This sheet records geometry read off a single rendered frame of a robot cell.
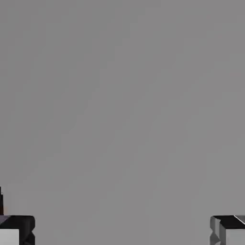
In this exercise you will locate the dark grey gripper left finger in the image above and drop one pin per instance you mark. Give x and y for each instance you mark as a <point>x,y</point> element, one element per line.
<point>21,223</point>

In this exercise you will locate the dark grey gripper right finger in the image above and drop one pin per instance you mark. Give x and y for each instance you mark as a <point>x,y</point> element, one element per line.
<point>227,224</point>

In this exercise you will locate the dark wooden cabinet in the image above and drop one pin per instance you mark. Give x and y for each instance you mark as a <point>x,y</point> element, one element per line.
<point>1,202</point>

